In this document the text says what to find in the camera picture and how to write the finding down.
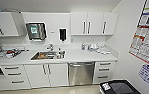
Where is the stainless steel dishwasher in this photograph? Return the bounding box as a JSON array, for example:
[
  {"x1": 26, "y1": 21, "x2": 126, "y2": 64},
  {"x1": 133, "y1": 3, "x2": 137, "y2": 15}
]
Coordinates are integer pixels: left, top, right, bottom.
[{"x1": 67, "y1": 61, "x2": 95, "y2": 87}]

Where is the small chrome sink knob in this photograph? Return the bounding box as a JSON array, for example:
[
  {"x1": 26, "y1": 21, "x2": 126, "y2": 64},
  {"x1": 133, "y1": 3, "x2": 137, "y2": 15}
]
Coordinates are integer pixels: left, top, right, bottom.
[{"x1": 58, "y1": 48, "x2": 63, "y2": 55}]

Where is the black soap dispenser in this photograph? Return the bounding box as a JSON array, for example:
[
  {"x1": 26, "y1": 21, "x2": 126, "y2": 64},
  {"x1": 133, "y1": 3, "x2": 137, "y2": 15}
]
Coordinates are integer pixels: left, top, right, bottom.
[{"x1": 58, "y1": 28, "x2": 68, "y2": 43}]

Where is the chrome sink faucet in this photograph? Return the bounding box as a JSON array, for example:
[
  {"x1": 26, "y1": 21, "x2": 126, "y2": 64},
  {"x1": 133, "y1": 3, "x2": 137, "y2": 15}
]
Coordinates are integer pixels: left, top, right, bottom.
[{"x1": 45, "y1": 43, "x2": 55, "y2": 53}]

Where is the stainless steel sink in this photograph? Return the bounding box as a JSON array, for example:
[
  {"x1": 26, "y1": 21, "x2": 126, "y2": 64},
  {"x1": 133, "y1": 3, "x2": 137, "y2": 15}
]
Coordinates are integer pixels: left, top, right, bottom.
[{"x1": 30, "y1": 49, "x2": 67, "y2": 62}]

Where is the white drawer stack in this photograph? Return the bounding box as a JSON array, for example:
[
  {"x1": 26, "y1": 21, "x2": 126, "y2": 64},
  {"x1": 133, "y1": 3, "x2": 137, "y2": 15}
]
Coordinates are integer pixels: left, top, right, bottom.
[
  {"x1": 94, "y1": 60, "x2": 116, "y2": 84},
  {"x1": 0, "y1": 64, "x2": 30, "y2": 91}
]

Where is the white double-door base cabinet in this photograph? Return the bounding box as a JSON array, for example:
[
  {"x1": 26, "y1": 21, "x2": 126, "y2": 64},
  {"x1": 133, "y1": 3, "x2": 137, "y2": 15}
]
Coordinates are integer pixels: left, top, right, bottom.
[{"x1": 24, "y1": 63, "x2": 70, "y2": 89}]

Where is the steel paper towel dispenser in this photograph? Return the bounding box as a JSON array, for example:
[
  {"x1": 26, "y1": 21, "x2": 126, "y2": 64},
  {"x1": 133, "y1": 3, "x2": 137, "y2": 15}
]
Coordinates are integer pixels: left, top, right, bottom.
[{"x1": 25, "y1": 21, "x2": 48, "y2": 42}]

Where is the small wall label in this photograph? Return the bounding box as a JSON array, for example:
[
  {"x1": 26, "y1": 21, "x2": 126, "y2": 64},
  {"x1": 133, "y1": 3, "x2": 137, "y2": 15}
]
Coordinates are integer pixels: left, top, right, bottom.
[{"x1": 49, "y1": 30, "x2": 56, "y2": 35}]

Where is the large colourful wall poster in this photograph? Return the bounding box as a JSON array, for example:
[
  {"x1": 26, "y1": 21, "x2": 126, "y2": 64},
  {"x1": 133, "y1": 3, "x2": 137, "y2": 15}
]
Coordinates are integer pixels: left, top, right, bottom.
[{"x1": 128, "y1": 0, "x2": 149, "y2": 69}]

